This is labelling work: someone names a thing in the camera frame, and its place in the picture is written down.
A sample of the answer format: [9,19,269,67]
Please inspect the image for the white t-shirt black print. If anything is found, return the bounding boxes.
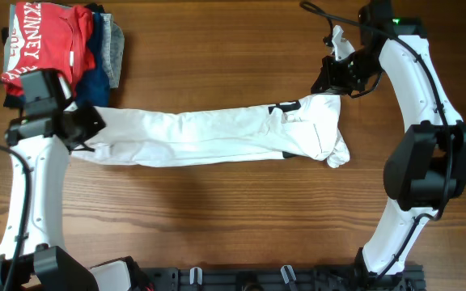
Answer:
[72,94,350,168]

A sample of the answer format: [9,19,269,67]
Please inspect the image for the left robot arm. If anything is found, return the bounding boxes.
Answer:
[0,69,135,290]

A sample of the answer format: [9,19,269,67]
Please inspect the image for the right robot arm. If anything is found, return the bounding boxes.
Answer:
[311,1,466,290]

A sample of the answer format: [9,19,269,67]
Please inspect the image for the navy blue garment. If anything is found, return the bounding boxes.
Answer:
[18,11,113,108]

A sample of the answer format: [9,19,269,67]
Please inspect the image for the black garment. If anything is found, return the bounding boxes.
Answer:
[0,2,104,109]

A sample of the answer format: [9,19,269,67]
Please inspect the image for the red printed t-shirt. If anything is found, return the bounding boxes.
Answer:
[1,2,95,96]

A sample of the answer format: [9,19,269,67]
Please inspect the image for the right black cable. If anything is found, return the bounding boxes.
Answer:
[299,0,455,284]

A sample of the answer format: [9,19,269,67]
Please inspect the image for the black cable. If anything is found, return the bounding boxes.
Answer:
[299,0,455,284]
[0,77,32,291]

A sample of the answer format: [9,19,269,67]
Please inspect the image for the left black cable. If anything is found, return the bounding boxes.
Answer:
[0,77,32,291]

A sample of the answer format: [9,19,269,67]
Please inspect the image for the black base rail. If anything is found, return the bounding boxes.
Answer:
[143,265,426,291]

